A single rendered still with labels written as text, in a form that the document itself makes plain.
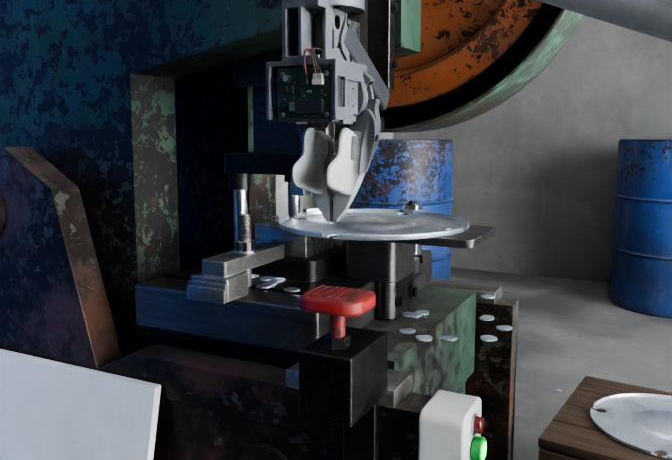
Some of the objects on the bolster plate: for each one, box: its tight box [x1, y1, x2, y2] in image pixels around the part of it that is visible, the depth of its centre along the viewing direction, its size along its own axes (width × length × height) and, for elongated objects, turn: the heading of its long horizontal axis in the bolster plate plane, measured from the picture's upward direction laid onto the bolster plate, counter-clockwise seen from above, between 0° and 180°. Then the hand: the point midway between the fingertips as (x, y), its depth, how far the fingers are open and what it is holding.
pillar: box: [233, 190, 248, 250], centre depth 100 cm, size 2×2×14 cm
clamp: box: [186, 214, 284, 304], centre depth 90 cm, size 6×17×10 cm
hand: (336, 207), depth 65 cm, fingers closed
